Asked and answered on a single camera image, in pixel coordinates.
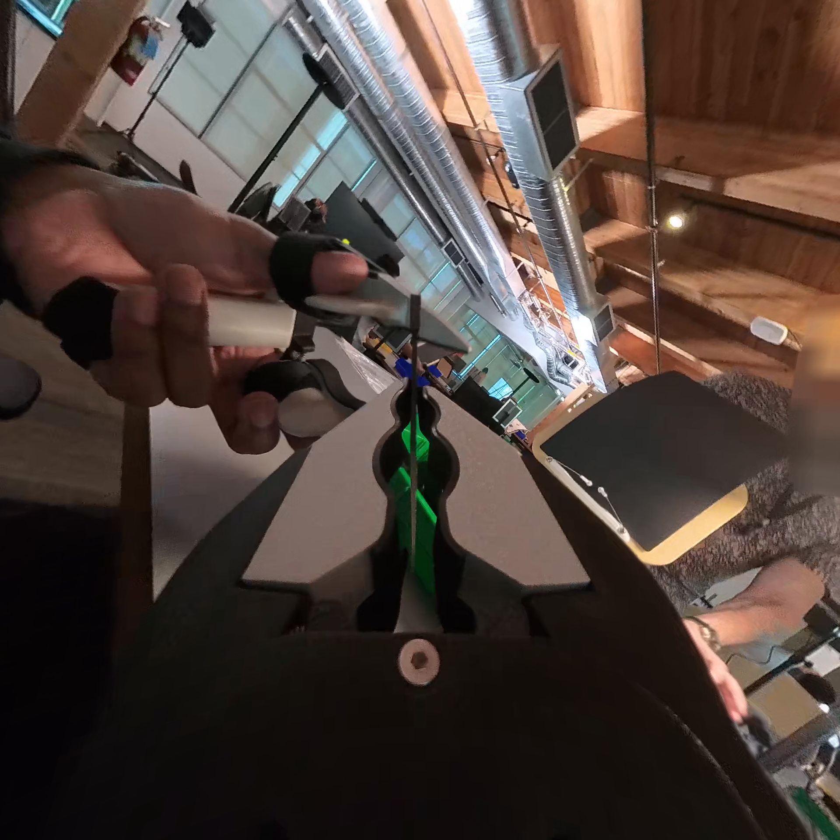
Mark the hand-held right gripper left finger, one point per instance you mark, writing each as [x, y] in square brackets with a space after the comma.
[315, 525]

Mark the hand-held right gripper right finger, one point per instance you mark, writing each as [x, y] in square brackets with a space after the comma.
[512, 525]

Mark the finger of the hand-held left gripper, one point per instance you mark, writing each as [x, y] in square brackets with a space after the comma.
[394, 308]

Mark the green plastic bin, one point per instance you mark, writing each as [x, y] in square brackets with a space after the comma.
[426, 544]

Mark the black sheet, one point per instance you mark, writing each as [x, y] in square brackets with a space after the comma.
[415, 459]

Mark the person's left hand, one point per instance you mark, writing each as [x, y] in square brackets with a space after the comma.
[131, 229]

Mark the blue storage bin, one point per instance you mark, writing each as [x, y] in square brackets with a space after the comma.
[420, 374]

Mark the black monitor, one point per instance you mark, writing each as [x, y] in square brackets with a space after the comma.
[354, 216]

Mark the black disc-top floor stand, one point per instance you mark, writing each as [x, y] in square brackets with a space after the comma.
[528, 375]
[321, 75]

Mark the cream-framed black board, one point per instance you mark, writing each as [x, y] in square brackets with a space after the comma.
[656, 459]

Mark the wristwatch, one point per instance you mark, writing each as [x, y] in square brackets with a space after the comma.
[709, 633]

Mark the black ceiling pipe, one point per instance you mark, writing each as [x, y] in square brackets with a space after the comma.
[653, 197]

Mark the ceiling spot light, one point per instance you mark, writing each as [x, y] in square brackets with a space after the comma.
[675, 221]

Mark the red fire extinguisher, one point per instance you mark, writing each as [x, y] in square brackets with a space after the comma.
[134, 49]

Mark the black box on tripod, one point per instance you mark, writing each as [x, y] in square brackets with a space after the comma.
[195, 19]

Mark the white ceiling sensor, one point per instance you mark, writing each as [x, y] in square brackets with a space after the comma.
[768, 331]

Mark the slim silver air duct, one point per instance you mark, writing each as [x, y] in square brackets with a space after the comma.
[394, 118]

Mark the large silver air duct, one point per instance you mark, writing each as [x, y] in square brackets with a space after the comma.
[564, 223]

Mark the wooden post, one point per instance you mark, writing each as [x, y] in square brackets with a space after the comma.
[72, 72]

